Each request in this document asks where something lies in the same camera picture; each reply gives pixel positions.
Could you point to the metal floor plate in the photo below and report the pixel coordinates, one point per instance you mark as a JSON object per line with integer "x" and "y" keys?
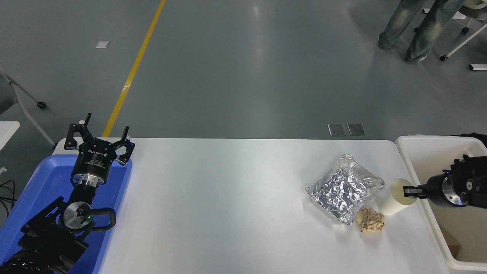
{"x": 356, "y": 129}
{"x": 337, "y": 129}

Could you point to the white paper cup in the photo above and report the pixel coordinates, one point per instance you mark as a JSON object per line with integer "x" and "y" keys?
{"x": 393, "y": 201}

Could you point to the white side table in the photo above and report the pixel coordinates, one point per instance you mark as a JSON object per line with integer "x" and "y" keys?
{"x": 7, "y": 131}

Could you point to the crumpled silver foil tray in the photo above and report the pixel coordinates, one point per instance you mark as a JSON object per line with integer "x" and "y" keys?
{"x": 342, "y": 190}

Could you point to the white flat bar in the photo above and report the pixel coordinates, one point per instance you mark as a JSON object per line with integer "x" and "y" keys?
{"x": 478, "y": 67}

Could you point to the large pale plastic bin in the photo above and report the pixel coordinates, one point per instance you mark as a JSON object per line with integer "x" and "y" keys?
{"x": 426, "y": 152}

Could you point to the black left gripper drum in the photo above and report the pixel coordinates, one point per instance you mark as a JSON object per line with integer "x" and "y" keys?
{"x": 93, "y": 160}

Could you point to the crumpled tan paper ball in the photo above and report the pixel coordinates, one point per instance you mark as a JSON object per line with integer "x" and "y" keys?
{"x": 370, "y": 220}

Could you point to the grey chair with castor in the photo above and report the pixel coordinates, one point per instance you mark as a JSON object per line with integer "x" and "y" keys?
{"x": 23, "y": 102}

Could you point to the blue plastic tray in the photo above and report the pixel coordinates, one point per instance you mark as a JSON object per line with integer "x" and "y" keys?
{"x": 42, "y": 182}

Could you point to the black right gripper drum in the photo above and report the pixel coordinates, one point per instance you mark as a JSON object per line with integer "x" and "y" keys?
{"x": 433, "y": 190}

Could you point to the white wheeled chair frame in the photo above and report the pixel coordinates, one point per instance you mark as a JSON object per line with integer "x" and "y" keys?
{"x": 462, "y": 42}

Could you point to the brown cardboard piece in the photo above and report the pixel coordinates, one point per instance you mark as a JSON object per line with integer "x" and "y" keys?
{"x": 452, "y": 245}

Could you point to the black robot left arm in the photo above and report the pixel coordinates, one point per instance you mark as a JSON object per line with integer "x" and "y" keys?
{"x": 45, "y": 236}

